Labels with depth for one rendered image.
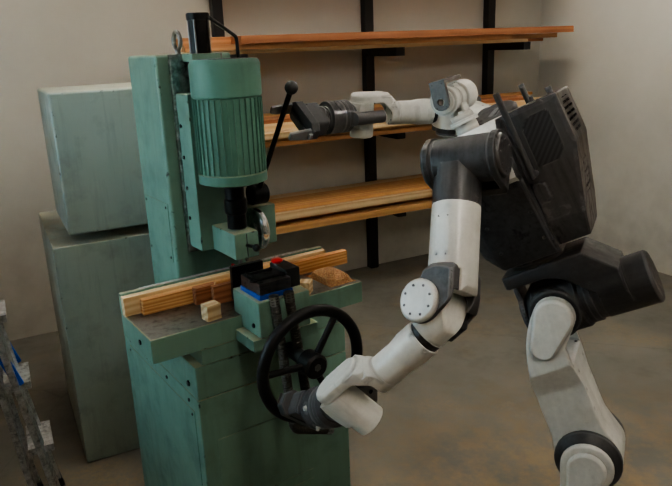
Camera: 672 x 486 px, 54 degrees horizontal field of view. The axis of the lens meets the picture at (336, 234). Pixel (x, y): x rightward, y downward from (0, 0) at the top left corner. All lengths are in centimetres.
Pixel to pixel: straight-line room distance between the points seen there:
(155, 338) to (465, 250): 76
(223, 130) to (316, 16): 277
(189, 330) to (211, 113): 52
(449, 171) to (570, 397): 62
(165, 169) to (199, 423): 68
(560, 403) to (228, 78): 106
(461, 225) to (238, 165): 67
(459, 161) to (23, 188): 305
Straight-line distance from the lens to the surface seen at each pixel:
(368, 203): 405
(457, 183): 121
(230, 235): 174
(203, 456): 177
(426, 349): 120
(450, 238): 118
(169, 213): 190
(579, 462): 161
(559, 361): 152
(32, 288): 410
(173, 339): 160
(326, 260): 194
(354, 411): 128
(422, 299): 116
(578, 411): 160
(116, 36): 397
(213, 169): 167
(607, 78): 500
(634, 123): 487
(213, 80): 163
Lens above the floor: 153
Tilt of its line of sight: 16 degrees down
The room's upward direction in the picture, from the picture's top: 2 degrees counter-clockwise
